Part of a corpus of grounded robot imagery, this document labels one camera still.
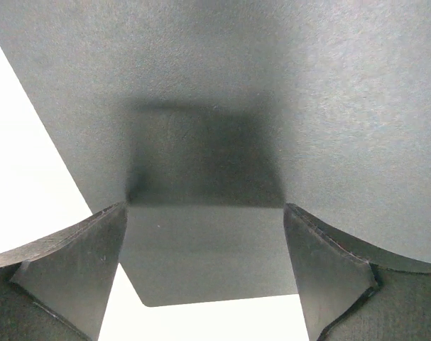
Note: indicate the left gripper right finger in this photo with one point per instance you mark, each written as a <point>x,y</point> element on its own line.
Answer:
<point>352,290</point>

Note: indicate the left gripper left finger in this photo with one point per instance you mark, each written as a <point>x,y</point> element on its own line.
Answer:
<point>58,287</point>

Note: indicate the grey black file folder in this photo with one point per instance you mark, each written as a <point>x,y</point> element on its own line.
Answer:
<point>208,116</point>

